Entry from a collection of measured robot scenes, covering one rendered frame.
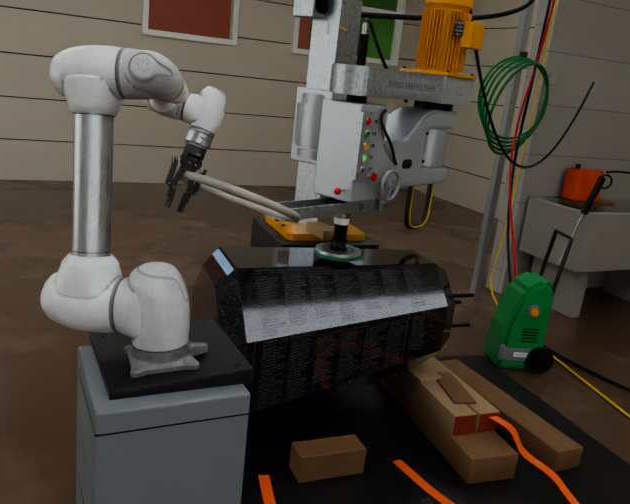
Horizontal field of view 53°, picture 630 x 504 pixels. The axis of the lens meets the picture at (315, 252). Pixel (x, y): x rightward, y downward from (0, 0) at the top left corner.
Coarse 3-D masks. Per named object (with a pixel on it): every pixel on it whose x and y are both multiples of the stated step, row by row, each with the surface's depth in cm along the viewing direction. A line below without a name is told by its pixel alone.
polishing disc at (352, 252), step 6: (318, 246) 295; (324, 246) 296; (348, 246) 301; (318, 252) 289; (324, 252) 286; (330, 252) 287; (336, 252) 288; (342, 252) 289; (348, 252) 290; (354, 252) 292; (360, 252) 293
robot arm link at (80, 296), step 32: (64, 64) 163; (96, 64) 162; (96, 96) 163; (96, 128) 166; (96, 160) 167; (96, 192) 168; (96, 224) 169; (96, 256) 170; (64, 288) 168; (96, 288) 168; (64, 320) 170; (96, 320) 169
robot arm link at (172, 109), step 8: (184, 88) 179; (184, 96) 184; (144, 104) 223; (152, 104) 217; (160, 104) 214; (168, 104) 216; (176, 104) 217; (160, 112) 219; (168, 112) 218; (176, 112) 220
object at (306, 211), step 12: (288, 204) 268; (300, 204) 274; (312, 204) 280; (324, 204) 286; (336, 204) 275; (348, 204) 281; (360, 204) 288; (372, 204) 296; (384, 204) 297; (300, 216) 258; (312, 216) 264; (324, 216) 270
